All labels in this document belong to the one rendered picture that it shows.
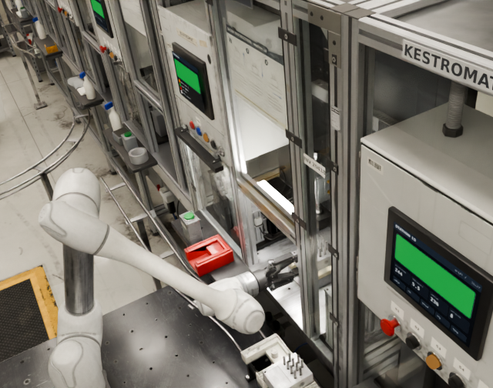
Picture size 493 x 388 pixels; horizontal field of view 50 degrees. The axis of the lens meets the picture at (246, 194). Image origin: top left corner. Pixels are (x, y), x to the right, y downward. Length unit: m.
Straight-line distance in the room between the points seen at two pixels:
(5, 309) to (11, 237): 0.76
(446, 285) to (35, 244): 3.40
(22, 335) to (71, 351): 1.53
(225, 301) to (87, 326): 0.60
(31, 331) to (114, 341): 1.24
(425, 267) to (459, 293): 0.08
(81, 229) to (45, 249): 2.45
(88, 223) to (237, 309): 0.50
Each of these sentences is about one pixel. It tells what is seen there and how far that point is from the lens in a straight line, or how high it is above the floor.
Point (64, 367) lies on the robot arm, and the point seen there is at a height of 0.94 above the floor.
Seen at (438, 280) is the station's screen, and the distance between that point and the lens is 1.05.
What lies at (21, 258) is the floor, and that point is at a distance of 4.04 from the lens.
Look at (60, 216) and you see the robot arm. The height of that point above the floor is 1.49.
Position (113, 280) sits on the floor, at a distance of 3.57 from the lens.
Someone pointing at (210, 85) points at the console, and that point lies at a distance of 1.73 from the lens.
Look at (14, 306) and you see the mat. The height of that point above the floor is 0.01.
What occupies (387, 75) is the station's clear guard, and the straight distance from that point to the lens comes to 1.03.
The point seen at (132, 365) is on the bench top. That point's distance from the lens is 2.19.
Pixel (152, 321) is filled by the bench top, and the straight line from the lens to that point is 2.31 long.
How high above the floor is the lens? 2.36
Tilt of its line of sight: 36 degrees down
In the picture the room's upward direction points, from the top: 7 degrees counter-clockwise
